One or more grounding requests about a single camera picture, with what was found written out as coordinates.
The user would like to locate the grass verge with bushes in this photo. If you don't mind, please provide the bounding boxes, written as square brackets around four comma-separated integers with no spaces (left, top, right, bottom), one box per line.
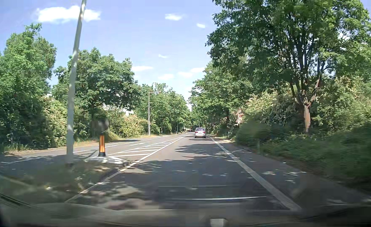
[217,104,371,199]

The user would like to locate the large tree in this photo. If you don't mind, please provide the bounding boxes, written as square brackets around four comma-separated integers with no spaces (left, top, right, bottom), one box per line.
[206,0,371,133]

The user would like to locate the row of trees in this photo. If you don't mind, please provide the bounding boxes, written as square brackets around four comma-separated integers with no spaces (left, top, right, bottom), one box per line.
[189,61,255,137]
[0,23,192,152]

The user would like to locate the car's own bonnet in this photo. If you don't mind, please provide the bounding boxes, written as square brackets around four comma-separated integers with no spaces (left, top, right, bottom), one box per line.
[0,202,371,227]

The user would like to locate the grey lamp post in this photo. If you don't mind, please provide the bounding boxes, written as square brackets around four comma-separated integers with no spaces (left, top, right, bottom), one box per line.
[65,0,87,167]

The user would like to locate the road markings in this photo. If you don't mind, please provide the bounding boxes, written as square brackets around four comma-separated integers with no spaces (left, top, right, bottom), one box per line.
[2,135,303,211]

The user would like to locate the grey asphalt road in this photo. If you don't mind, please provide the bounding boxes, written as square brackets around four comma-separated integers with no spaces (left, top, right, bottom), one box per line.
[0,132,371,211]

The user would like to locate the orange striped bollard with sign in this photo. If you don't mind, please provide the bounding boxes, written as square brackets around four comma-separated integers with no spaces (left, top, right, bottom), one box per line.
[94,117,110,157]

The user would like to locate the kerbed traffic island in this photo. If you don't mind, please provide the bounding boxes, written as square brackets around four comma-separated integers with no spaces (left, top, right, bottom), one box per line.
[0,156,130,204]

